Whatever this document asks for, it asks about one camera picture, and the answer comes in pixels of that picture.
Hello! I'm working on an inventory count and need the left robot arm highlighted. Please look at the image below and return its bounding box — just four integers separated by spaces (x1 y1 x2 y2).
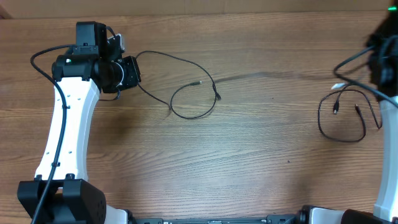
17 22 141 223

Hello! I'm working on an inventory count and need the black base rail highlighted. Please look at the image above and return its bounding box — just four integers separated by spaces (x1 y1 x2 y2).
131 214 297 224

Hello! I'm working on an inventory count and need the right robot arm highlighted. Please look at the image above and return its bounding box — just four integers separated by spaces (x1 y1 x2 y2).
287 0 397 223

